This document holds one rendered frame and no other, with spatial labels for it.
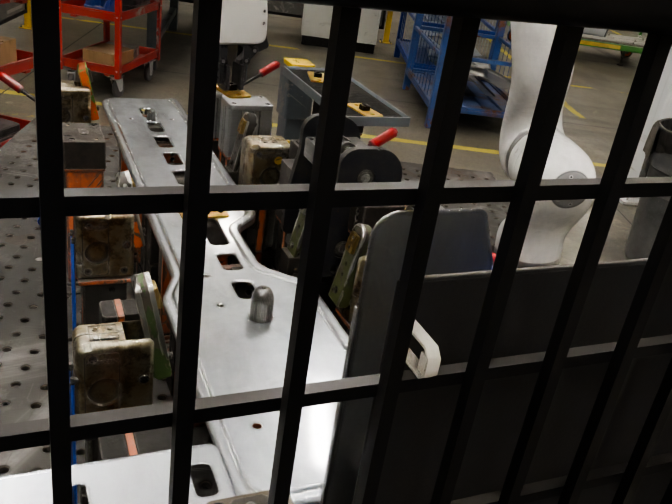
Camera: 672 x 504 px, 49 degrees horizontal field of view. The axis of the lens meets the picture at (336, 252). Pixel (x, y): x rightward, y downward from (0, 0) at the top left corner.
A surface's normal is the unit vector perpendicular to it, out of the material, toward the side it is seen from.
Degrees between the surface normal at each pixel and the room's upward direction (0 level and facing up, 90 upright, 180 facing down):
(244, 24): 93
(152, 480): 0
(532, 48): 100
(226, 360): 0
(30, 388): 0
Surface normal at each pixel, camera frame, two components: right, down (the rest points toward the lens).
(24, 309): 0.14, -0.89
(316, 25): 0.04, 0.45
